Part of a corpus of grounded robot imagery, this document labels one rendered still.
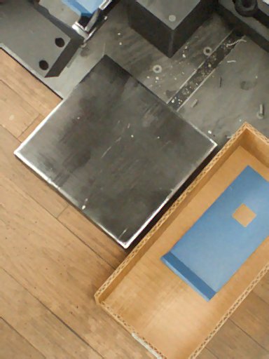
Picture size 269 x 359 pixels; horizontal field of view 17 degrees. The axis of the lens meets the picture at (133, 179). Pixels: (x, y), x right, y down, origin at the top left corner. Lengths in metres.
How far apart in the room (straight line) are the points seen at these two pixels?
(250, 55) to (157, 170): 0.19
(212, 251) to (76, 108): 0.23
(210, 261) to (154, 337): 0.10
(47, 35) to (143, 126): 0.28
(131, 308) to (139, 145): 0.18
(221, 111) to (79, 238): 0.22
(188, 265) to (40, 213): 0.18
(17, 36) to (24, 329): 0.36
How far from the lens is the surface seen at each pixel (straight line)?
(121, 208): 1.03
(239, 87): 1.10
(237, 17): 1.05
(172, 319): 1.02
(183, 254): 1.03
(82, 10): 1.02
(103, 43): 1.11
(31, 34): 0.82
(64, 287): 1.03
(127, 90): 1.07
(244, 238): 1.04
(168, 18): 1.03
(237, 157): 1.07
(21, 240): 1.05
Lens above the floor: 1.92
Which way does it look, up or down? 75 degrees down
